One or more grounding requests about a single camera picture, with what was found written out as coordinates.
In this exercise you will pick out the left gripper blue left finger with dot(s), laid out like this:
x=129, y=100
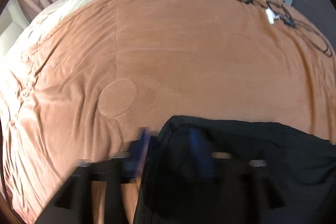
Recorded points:
x=137, y=152

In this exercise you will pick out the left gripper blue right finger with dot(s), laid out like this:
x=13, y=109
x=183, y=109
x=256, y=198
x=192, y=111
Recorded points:
x=201, y=154

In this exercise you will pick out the black pants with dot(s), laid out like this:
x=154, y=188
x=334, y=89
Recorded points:
x=265, y=172

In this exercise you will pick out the orange-brown bed blanket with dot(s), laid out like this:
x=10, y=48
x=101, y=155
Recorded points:
x=113, y=66

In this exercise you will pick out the cream padded headboard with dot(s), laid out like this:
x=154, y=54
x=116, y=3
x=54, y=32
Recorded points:
x=12, y=23

